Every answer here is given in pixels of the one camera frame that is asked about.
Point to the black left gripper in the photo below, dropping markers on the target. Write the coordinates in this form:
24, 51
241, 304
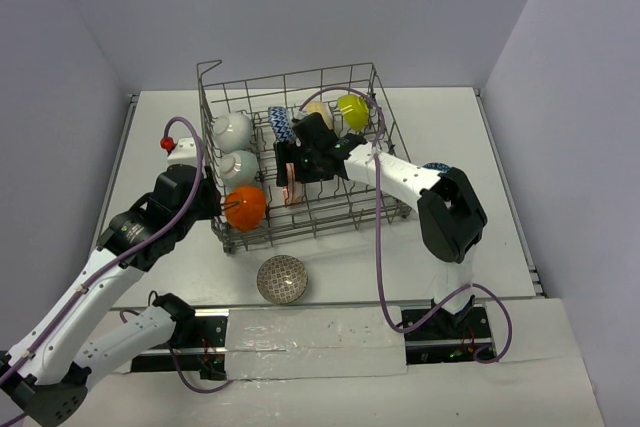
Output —
211, 197

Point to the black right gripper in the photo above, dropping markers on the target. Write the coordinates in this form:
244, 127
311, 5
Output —
290, 153

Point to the grey wire dish rack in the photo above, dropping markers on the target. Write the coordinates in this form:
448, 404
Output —
299, 204

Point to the blue zigzag patterned bowl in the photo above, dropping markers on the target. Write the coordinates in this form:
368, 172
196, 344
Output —
280, 123

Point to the teal patterned bowl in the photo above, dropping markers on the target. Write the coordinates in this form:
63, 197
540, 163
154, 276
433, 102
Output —
238, 168

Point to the white bowl yellow flower pattern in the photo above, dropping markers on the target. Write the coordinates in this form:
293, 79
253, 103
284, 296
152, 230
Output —
322, 109

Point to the plain white bowl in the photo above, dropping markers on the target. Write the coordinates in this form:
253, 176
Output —
232, 131

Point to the orange geometric patterned bowl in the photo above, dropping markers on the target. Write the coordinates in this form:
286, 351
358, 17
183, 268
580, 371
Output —
245, 207

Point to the grey brown patterned bowl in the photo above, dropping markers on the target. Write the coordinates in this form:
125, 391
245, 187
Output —
282, 279

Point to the blue triangle patterned bowl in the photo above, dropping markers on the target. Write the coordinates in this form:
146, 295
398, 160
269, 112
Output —
437, 166

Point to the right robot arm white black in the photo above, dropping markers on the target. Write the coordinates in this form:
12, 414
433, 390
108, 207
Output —
450, 214

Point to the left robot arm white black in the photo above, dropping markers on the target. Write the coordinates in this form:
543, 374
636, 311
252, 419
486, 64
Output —
49, 373

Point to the white taped cover panel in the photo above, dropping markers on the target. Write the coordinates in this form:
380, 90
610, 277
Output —
300, 343

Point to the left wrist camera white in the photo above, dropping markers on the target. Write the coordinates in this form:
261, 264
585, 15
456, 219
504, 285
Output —
180, 152

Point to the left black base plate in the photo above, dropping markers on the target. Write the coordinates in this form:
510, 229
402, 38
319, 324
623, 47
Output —
202, 352

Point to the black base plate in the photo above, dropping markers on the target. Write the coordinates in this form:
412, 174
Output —
438, 342
202, 352

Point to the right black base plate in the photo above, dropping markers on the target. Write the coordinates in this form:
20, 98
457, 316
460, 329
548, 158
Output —
438, 342

